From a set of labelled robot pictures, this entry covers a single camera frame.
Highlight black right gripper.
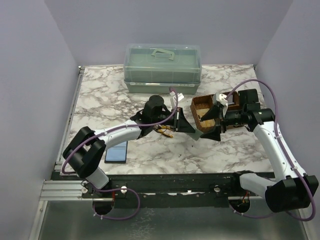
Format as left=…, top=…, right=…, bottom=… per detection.
left=200, top=103, right=246, bottom=141

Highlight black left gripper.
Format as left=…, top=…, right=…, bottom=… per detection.
left=152, top=107, right=196, bottom=133

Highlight brown woven organizer basket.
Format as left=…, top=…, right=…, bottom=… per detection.
left=190, top=92, right=241, bottom=133

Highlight green plastic storage box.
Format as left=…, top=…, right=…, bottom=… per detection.
left=123, top=43, right=202, bottom=95

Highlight yellow handled pliers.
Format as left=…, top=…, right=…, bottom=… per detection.
left=153, top=125, right=174, bottom=139

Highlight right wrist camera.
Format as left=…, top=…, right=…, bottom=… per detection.
left=213, top=93, right=228, bottom=116

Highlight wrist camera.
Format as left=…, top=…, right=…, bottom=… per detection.
left=213, top=93, right=228, bottom=116
left=170, top=91, right=185, bottom=108

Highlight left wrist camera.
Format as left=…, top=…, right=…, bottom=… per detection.
left=170, top=91, right=185, bottom=108

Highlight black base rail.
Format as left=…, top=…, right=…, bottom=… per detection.
left=82, top=172, right=261, bottom=208

